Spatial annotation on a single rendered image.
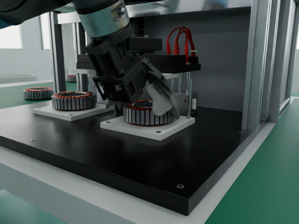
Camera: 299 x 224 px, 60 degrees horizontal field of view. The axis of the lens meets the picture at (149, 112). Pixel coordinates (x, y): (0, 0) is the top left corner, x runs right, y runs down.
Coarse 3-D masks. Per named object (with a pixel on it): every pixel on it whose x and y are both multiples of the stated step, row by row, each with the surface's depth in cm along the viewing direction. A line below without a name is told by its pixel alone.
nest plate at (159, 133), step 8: (112, 120) 56; (120, 120) 56; (176, 120) 56; (184, 120) 56; (192, 120) 57; (112, 128) 53; (120, 128) 52; (128, 128) 50; (136, 128) 50; (144, 128) 50; (152, 128) 50; (160, 128) 50; (168, 128) 50; (176, 128) 51; (144, 136) 49; (152, 136) 48; (160, 136) 47; (168, 136) 49
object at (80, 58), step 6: (78, 54) 72; (84, 54) 70; (78, 60) 72; (84, 60) 71; (78, 66) 72; (84, 66) 71; (90, 66) 70; (72, 72) 71; (78, 72) 69; (84, 72) 68; (90, 72) 69
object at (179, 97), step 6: (174, 96) 66; (180, 96) 65; (186, 96) 64; (192, 96) 65; (180, 102) 65; (186, 102) 64; (180, 108) 65; (186, 108) 64; (180, 114) 66; (186, 114) 65; (192, 114) 66
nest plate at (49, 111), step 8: (96, 104) 73; (104, 104) 73; (40, 112) 66; (48, 112) 64; (56, 112) 63; (64, 112) 63; (72, 112) 63; (80, 112) 63; (88, 112) 64; (96, 112) 66; (72, 120) 60
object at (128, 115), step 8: (128, 104) 54; (136, 104) 57; (144, 104) 59; (128, 112) 52; (136, 112) 51; (144, 112) 51; (152, 112) 50; (168, 112) 52; (128, 120) 53; (136, 120) 51; (144, 120) 51; (152, 120) 51; (160, 120) 51; (168, 120) 52
